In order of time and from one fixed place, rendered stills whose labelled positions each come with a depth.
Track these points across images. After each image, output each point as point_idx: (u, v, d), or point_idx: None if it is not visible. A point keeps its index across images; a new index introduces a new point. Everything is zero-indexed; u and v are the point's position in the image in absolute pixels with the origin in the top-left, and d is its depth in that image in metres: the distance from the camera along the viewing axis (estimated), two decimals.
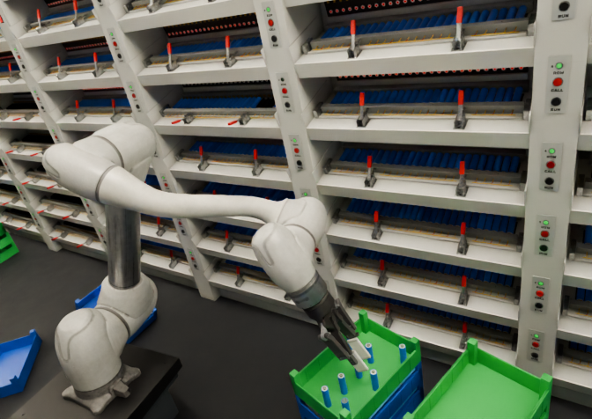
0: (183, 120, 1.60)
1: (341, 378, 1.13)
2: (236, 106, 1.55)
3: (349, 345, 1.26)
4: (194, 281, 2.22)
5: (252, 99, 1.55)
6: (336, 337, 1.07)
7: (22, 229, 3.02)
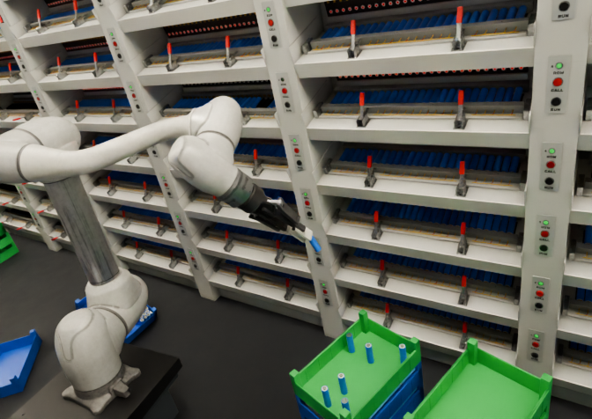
0: None
1: (341, 378, 1.13)
2: None
3: (349, 345, 1.26)
4: (194, 281, 2.22)
5: (252, 99, 1.55)
6: (281, 212, 1.17)
7: (22, 229, 3.02)
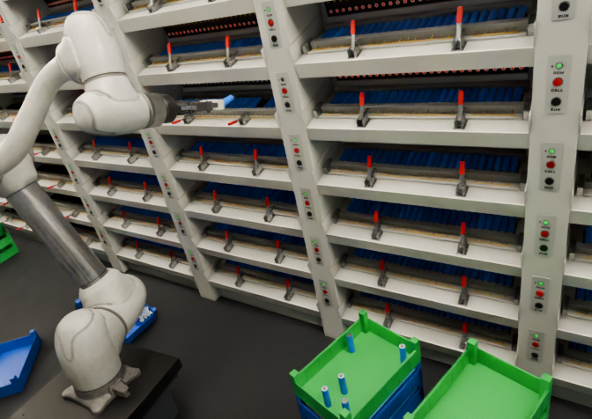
0: (183, 120, 1.60)
1: (341, 378, 1.13)
2: (236, 106, 1.55)
3: (349, 345, 1.26)
4: (194, 281, 2.22)
5: (252, 99, 1.55)
6: None
7: (22, 229, 3.02)
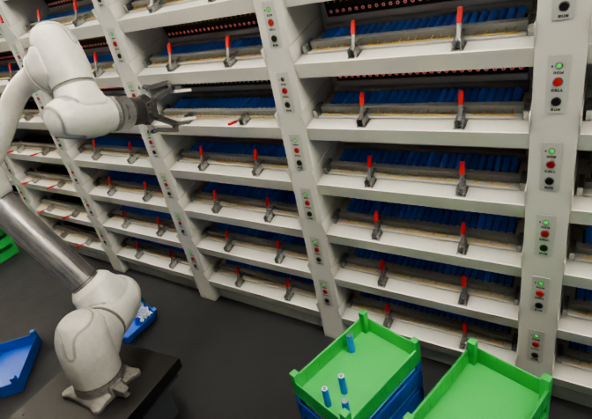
0: None
1: (341, 378, 1.13)
2: (236, 106, 1.55)
3: (349, 345, 1.26)
4: (194, 281, 2.22)
5: (252, 99, 1.55)
6: (156, 95, 1.26)
7: None
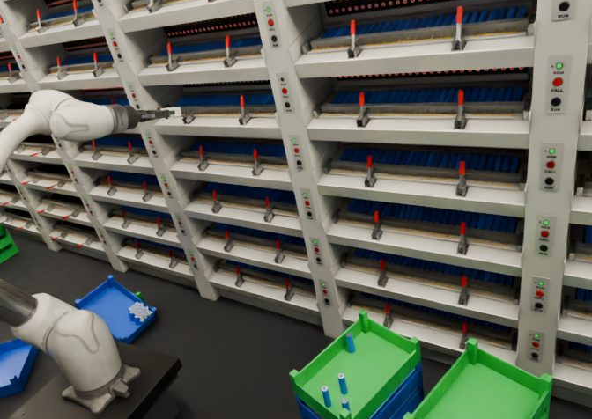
0: (182, 116, 1.60)
1: (341, 378, 1.13)
2: (239, 104, 1.56)
3: (349, 345, 1.26)
4: (194, 281, 2.22)
5: (254, 97, 1.56)
6: None
7: (22, 229, 3.02)
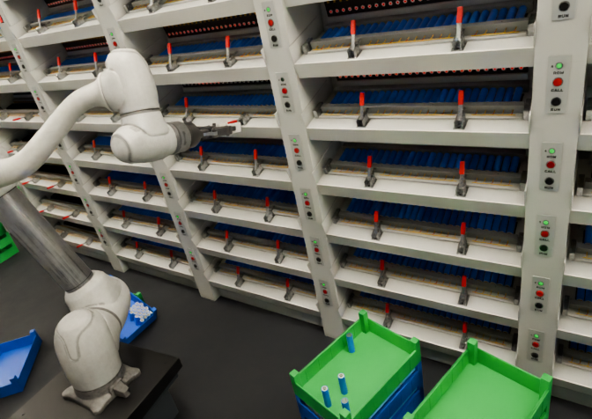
0: (187, 111, 1.61)
1: (341, 378, 1.13)
2: (239, 104, 1.56)
3: (349, 345, 1.26)
4: (194, 281, 2.22)
5: (255, 97, 1.56)
6: None
7: None
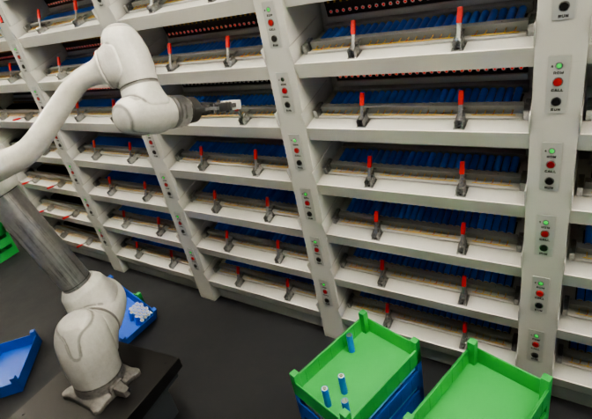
0: None
1: (341, 378, 1.13)
2: None
3: (349, 345, 1.26)
4: (194, 281, 2.22)
5: (255, 97, 1.56)
6: None
7: None
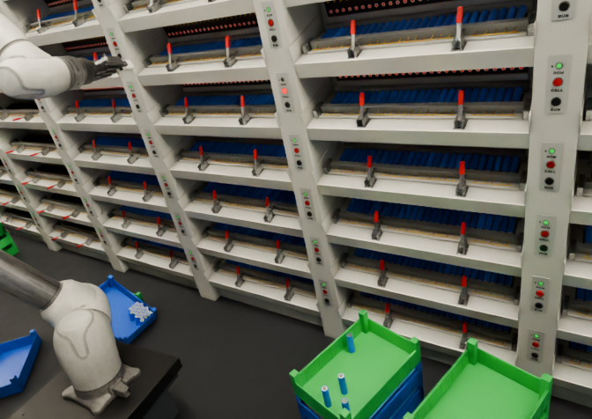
0: (187, 111, 1.61)
1: (341, 378, 1.13)
2: (239, 104, 1.56)
3: (349, 345, 1.26)
4: (194, 281, 2.22)
5: (255, 97, 1.56)
6: None
7: (22, 229, 3.02)
